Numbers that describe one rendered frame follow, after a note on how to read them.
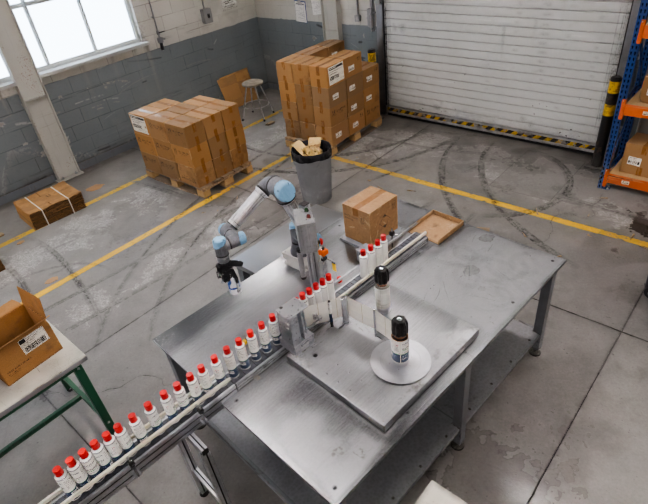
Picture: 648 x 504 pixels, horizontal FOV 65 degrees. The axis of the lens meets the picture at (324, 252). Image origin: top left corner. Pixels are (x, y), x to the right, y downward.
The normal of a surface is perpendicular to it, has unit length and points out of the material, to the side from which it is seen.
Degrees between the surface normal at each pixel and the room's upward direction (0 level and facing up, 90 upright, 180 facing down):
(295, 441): 0
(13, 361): 90
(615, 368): 0
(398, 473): 1
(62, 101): 90
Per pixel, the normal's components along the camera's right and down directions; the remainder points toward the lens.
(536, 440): -0.11, -0.80
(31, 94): 0.75, 0.32
